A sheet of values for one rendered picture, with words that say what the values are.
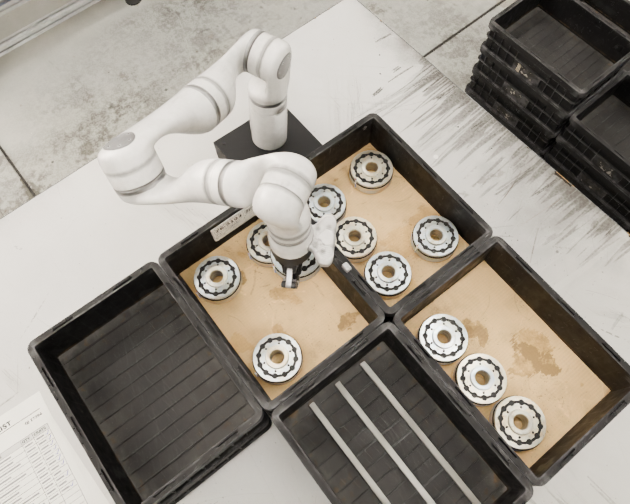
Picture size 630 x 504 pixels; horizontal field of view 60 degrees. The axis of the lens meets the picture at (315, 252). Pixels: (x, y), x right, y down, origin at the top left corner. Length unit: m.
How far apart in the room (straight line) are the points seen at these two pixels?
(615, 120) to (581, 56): 0.25
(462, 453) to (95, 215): 1.06
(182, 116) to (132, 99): 1.66
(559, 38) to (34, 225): 1.80
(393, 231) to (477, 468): 0.53
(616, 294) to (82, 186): 1.40
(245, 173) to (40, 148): 1.93
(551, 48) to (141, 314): 1.63
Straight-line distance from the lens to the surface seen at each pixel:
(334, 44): 1.76
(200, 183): 0.83
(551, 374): 1.26
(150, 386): 1.22
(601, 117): 2.21
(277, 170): 0.75
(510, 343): 1.25
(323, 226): 0.91
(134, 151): 0.93
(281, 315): 1.20
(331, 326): 1.19
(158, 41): 2.84
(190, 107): 1.03
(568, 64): 2.16
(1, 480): 1.46
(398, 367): 1.18
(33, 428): 1.44
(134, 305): 1.27
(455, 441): 1.19
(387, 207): 1.30
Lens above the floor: 1.98
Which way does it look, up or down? 68 degrees down
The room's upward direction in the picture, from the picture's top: 2 degrees counter-clockwise
